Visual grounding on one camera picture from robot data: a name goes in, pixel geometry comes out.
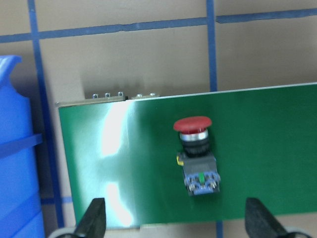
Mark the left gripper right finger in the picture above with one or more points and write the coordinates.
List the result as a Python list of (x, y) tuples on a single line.
[(260, 223)]

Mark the green conveyor belt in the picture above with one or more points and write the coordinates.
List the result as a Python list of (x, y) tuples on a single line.
[(264, 141)]

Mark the left blue bin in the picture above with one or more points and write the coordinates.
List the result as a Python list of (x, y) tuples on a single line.
[(20, 206)]

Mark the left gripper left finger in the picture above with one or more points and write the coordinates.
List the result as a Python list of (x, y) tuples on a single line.
[(93, 222)]

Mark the red push button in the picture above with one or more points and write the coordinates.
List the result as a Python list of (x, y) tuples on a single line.
[(197, 160)]

